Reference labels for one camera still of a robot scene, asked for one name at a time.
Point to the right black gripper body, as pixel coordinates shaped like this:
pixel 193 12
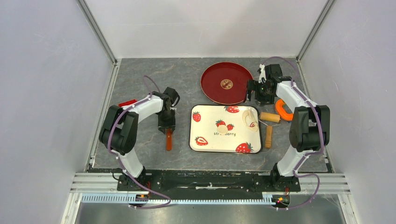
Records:
pixel 262 94

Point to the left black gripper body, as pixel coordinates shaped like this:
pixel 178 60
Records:
pixel 166 119

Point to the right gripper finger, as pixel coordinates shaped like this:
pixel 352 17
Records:
pixel 250 89
pixel 258 100

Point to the metal scraper orange handle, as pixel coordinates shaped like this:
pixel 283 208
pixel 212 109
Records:
pixel 168 134

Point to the wooden dough roller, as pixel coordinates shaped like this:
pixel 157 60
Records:
pixel 266 117

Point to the round red plate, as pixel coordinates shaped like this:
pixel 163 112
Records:
pixel 225 83

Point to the white strawberry tray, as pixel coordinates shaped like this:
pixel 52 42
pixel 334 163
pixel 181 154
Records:
pixel 244 132

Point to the white dough piece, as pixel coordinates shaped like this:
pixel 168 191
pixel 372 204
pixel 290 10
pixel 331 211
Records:
pixel 222 129

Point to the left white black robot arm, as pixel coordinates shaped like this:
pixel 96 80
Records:
pixel 120 127

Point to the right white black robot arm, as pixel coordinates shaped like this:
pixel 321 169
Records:
pixel 309 130

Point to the orange curved toy track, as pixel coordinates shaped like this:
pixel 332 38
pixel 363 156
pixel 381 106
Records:
pixel 279 109

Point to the red toy brick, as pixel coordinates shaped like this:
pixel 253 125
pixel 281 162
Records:
pixel 127 103

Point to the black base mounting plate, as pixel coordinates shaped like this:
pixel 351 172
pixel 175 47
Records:
pixel 203 184

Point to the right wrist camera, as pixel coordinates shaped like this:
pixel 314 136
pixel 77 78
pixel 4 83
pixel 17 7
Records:
pixel 271 72

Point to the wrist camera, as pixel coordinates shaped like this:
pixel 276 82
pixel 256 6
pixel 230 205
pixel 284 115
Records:
pixel 170 97
pixel 271 72

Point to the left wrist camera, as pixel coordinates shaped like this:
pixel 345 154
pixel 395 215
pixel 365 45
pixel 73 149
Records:
pixel 170 97

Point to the aluminium frame rail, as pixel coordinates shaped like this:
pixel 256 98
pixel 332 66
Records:
pixel 102 187

